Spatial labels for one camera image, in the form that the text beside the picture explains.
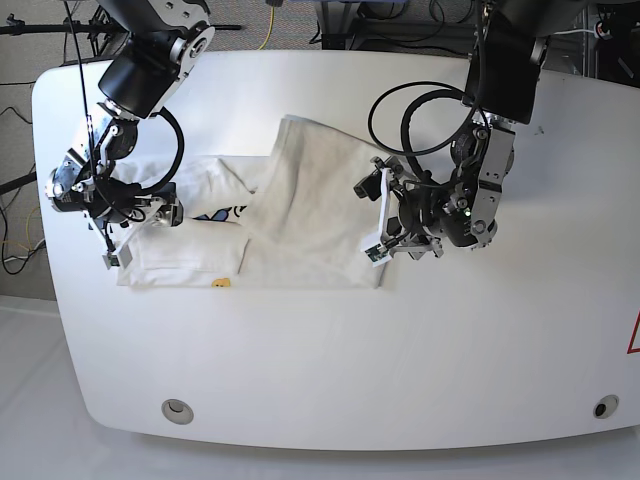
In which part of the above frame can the black tripod stand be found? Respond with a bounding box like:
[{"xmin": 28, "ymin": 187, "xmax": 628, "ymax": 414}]
[{"xmin": 1, "ymin": 1, "xmax": 130, "ymax": 66}]

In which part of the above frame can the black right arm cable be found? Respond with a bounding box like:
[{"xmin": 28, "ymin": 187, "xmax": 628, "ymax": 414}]
[{"xmin": 62, "ymin": 0, "xmax": 187, "ymax": 251}]

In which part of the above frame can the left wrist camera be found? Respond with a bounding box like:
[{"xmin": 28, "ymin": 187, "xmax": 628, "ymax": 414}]
[{"xmin": 361, "ymin": 243, "xmax": 393, "ymax": 267}]

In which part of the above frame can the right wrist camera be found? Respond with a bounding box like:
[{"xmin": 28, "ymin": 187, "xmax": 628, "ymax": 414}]
[{"xmin": 103, "ymin": 245, "xmax": 133, "ymax": 269}]

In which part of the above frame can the yellow cable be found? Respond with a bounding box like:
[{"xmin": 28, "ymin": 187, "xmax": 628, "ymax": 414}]
[{"xmin": 257, "ymin": 0, "xmax": 279, "ymax": 51}]

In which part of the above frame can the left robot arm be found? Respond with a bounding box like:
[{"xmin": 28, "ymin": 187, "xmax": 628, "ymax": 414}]
[{"xmin": 354, "ymin": 1, "xmax": 588, "ymax": 266}]

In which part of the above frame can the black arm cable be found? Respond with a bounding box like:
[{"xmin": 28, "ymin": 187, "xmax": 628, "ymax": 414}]
[
  {"xmin": 62, "ymin": 0, "xmax": 187, "ymax": 251},
  {"xmin": 367, "ymin": 82, "xmax": 484, "ymax": 157}
]

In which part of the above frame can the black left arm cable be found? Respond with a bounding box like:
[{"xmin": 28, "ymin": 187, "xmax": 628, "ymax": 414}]
[{"xmin": 367, "ymin": 82, "xmax": 484, "ymax": 157}]

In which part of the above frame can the right table grommet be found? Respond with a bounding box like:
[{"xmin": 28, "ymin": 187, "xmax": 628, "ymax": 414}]
[{"xmin": 593, "ymin": 394, "xmax": 620, "ymax": 420}]

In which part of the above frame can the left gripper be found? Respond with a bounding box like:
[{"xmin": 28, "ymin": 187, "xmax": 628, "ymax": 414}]
[{"xmin": 353, "ymin": 156, "xmax": 473, "ymax": 260}]

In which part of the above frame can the table grommet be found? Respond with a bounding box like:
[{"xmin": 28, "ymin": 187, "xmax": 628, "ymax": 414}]
[
  {"xmin": 161, "ymin": 399, "xmax": 194, "ymax": 425},
  {"xmin": 593, "ymin": 394, "xmax": 620, "ymax": 420}
]

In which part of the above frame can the white printed T-shirt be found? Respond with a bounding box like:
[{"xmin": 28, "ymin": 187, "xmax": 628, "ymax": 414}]
[{"xmin": 116, "ymin": 116, "xmax": 383, "ymax": 289}]

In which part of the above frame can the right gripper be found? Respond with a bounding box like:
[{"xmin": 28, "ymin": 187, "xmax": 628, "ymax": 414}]
[{"xmin": 74, "ymin": 178, "xmax": 184, "ymax": 228}]

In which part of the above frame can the left table grommet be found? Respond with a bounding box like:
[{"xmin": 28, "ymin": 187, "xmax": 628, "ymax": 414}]
[{"xmin": 161, "ymin": 399, "xmax": 194, "ymax": 425}]

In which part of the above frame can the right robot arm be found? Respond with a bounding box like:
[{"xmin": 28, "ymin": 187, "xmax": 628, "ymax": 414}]
[{"xmin": 45, "ymin": 1, "xmax": 215, "ymax": 227}]

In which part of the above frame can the red warning sticker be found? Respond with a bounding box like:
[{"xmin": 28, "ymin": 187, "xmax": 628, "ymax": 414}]
[{"xmin": 627, "ymin": 314, "xmax": 640, "ymax": 354}]

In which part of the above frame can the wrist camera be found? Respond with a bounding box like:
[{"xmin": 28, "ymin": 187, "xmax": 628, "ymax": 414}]
[
  {"xmin": 361, "ymin": 243, "xmax": 393, "ymax": 267},
  {"xmin": 103, "ymin": 245, "xmax": 133, "ymax": 269}
]

